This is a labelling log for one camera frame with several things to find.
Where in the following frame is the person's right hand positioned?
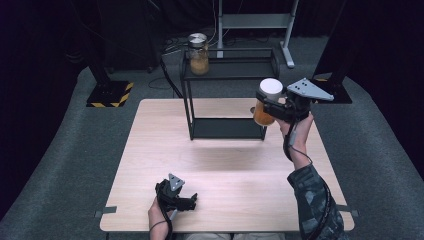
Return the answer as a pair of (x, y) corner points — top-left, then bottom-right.
(275, 112), (315, 151)

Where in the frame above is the grey tape strip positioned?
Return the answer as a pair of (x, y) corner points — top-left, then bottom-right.
(339, 204), (360, 218)
(94, 205), (118, 218)

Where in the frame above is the white-lidded jar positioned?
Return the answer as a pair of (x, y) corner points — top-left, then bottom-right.
(252, 77), (284, 127)

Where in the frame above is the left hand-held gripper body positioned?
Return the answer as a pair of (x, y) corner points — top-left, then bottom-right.
(154, 172), (186, 212)

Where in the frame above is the thick black floor cable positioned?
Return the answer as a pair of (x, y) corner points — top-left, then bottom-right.
(147, 59), (184, 99)

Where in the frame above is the grey metal stand frame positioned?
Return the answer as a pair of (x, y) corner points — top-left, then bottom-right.
(216, 0), (299, 69)

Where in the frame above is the black stand with striped base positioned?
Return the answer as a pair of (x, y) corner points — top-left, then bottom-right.
(303, 0), (368, 105)
(68, 0), (134, 108)

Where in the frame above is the silver-lidded glass jar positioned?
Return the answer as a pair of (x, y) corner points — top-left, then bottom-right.
(186, 32), (211, 76)

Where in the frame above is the black metal shelf rack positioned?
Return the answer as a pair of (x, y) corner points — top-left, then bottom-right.
(179, 48), (280, 141)

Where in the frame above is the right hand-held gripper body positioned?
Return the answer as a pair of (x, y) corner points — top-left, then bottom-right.
(282, 77), (335, 123)

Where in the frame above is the person's left hand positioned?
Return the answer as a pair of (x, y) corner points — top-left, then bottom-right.
(147, 196), (178, 228)

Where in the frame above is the right hand-held gripper cable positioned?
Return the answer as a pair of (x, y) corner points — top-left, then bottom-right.
(283, 120), (334, 240)

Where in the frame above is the bundle of floor cables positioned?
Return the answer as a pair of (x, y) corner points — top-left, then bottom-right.
(162, 31), (281, 57)

